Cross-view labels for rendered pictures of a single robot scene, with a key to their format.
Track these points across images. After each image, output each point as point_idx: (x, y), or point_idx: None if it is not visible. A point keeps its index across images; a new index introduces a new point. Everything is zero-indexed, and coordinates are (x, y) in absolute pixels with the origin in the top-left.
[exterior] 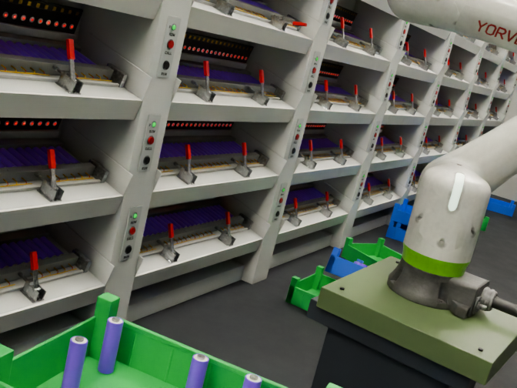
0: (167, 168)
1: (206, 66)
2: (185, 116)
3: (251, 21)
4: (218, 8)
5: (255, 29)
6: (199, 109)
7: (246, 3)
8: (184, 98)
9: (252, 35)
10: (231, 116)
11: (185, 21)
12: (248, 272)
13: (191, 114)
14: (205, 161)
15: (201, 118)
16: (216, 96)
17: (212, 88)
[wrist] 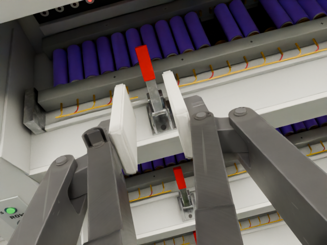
0: (188, 235)
1: (176, 178)
2: (144, 241)
3: (262, 99)
4: (148, 115)
5: (272, 116)
6: (168, 233)
7: (289, 31)
8: (137, 223)
9: (272, 123)
10: (262, 211)
11: (34, 192)
12: None
13: (155, 238)
14: (259, 215)
15: (183, 232)
16: (231, 186)
17: (238, 163)
